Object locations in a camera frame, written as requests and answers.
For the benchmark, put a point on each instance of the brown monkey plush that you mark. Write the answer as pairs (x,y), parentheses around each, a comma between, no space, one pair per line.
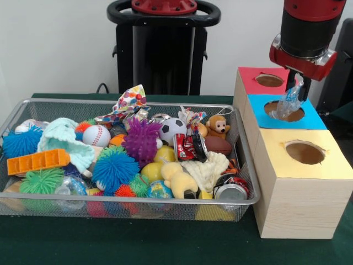
(218,127)

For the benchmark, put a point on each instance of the small soccer ball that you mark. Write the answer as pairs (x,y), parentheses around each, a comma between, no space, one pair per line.
(172,129)

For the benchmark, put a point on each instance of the orange toy brick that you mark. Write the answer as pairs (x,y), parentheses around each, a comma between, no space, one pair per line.
(36,161)

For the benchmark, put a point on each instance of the yellow plush animal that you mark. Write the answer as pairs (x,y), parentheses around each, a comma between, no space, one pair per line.
(177,179)

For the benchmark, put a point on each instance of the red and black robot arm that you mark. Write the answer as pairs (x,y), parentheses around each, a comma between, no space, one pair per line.
(309,30)

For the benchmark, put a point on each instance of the purple spiky ball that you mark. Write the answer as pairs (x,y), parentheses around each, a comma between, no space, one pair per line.
(142,142)

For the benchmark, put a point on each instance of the crushed red soda can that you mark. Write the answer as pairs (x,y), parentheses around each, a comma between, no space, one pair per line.
(184,147)

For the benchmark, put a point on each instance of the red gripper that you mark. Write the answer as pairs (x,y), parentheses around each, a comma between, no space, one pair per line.
(303,66)

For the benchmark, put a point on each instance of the white baseball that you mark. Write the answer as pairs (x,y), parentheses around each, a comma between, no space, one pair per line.
(96,135)

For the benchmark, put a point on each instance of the blue toy brick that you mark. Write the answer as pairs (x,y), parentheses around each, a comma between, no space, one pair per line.
(71,169)

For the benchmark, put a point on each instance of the crushed clear plastic bottle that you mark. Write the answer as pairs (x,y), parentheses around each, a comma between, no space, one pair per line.
(286,106)
(71,186)

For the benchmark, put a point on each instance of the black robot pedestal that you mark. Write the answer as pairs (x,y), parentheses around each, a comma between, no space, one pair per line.
(165,55)

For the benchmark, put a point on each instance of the light teal cloth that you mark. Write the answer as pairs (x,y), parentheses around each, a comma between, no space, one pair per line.
(63,138)

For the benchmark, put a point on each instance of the dark green tablecloth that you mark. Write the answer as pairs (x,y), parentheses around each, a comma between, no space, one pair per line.
(344,110)
(138,243)

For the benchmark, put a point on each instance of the wooden box with three holes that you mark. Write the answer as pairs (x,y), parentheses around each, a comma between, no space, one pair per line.
(303,207)

